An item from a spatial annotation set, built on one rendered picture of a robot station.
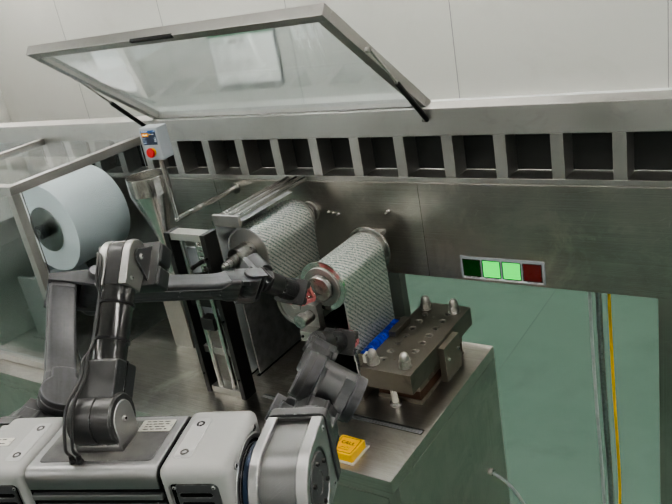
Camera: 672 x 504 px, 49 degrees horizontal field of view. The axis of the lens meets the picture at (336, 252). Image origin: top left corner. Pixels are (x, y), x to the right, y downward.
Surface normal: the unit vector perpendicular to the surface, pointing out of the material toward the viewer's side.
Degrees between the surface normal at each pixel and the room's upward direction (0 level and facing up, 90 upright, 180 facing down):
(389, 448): 0
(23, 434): 0
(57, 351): 27
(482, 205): 90
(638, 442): 0
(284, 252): 92
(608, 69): 90
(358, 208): 90
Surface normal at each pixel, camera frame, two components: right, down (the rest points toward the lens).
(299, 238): 0.83, 0.10
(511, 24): -0.54, 0.40
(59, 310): 0.26, -0.84
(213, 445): -0.18, -0.91
